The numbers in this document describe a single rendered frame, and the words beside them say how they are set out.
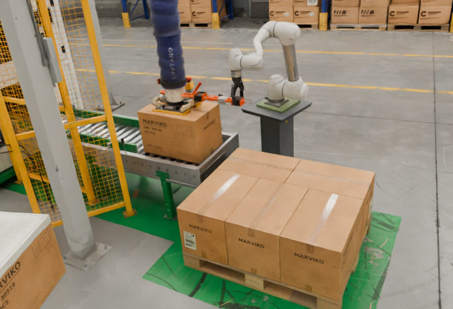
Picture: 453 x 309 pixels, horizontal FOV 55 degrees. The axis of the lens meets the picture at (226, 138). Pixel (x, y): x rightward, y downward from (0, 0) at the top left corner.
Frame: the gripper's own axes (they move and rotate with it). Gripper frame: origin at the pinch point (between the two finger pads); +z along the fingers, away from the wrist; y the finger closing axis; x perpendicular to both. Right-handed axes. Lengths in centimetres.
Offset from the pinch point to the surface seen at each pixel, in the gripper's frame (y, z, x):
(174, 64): 8, -28, -52
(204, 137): 10.3, 33.1, -29.0
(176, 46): 4, -42, -50
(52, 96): 99, -30, -91
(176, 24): 3, -59, -48
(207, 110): -1.3, 13.3, -30.9
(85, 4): 46, -82, -97
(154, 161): 37, 50, -65
